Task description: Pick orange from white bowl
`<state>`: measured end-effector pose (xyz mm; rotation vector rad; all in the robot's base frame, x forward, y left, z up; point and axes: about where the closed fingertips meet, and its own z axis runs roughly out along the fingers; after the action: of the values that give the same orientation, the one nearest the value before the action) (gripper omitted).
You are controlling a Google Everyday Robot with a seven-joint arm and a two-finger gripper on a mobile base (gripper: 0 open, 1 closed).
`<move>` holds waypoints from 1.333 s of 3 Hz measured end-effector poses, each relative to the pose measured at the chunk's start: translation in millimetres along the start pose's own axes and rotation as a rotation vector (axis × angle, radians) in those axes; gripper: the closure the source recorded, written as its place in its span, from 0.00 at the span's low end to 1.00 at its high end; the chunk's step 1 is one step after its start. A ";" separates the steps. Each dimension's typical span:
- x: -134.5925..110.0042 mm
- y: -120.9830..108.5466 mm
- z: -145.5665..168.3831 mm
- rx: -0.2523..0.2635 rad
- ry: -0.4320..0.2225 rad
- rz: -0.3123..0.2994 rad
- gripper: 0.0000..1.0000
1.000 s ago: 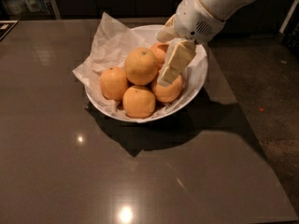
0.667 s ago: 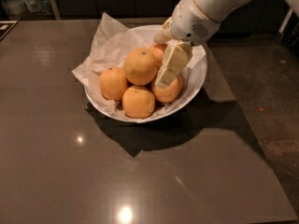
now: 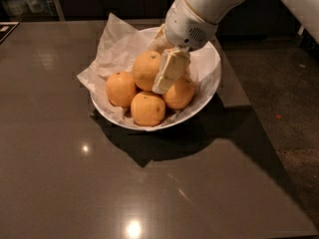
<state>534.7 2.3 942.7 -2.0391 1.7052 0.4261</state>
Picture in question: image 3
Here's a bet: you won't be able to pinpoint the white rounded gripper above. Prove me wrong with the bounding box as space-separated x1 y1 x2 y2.
148 0 217 95

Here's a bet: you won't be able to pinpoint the orange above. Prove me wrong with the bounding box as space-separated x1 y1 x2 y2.
162 75 195 110
131 92 165 126
133 51 161 91
106 71 137 108

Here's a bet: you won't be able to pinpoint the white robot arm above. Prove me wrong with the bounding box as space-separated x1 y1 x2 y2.
149 0 319 94

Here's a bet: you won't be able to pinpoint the white ceramic bowl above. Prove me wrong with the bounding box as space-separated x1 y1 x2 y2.
89 26 222 132

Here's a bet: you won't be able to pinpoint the white crumpled paper liner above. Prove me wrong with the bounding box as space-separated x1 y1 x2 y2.
76 12 200 128

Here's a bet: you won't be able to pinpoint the clear containers on shelf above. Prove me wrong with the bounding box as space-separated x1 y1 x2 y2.
0 0 56 17

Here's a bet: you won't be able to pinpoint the black device at table corner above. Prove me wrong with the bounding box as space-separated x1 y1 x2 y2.
0 22 19 43

